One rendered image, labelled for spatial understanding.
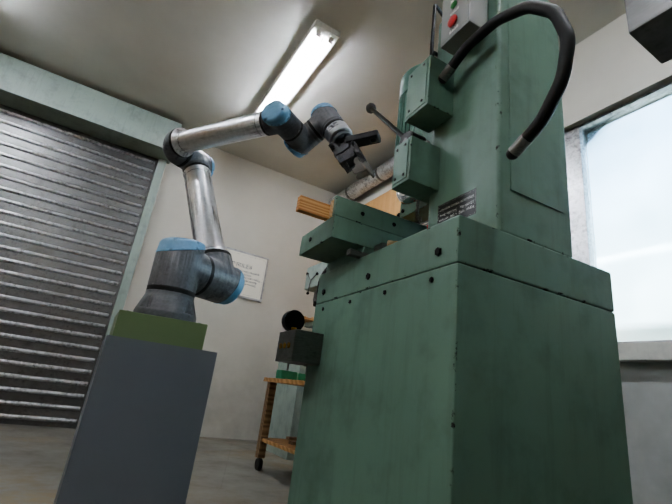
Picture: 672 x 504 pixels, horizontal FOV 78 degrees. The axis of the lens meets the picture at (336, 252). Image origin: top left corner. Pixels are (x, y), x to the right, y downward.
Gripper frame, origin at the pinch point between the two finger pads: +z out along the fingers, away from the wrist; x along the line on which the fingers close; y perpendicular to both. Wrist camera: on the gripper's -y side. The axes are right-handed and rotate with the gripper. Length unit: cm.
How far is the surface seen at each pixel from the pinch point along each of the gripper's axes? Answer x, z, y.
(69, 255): -95, -176, 230
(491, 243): 38, 55, -8
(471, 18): 37, 7, -37
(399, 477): 36, 80, 28
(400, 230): 10.3, 28.5, 3.7
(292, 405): -182, 0, 139
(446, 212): 24.9, 38.8, -6.8
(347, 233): 22.6, 27.2, 15.3
